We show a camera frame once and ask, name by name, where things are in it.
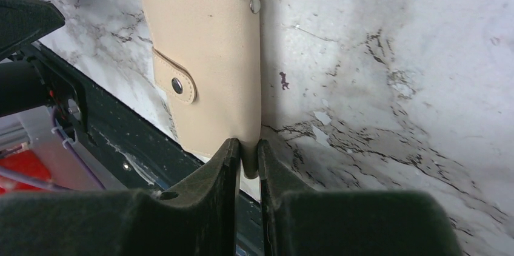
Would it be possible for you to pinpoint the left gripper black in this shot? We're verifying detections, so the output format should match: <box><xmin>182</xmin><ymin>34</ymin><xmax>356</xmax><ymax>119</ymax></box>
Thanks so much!
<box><xmin>1</xmin><ymin>0</ymin><xmax>65</xmax><ymax>59</ymax></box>

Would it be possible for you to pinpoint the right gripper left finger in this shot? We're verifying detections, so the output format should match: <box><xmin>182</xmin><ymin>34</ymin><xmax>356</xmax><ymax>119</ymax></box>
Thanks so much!
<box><xmin>1</xmin><ymin>139</ymin><xmax>240</xmax><ymax>255</ymax></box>

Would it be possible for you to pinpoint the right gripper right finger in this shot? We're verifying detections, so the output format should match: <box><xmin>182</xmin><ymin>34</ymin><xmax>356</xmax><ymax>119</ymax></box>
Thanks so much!
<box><xmin>258</xmin><ymin>140</ymin><xmax>462</xmax><ymax>255</ymax></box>

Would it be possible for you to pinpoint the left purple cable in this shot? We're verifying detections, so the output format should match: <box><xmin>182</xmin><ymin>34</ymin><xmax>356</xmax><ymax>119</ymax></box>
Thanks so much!
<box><xmin>0</xmin><ymin>105</ymin><xmax>107</xmax><ymax>193</ymax></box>

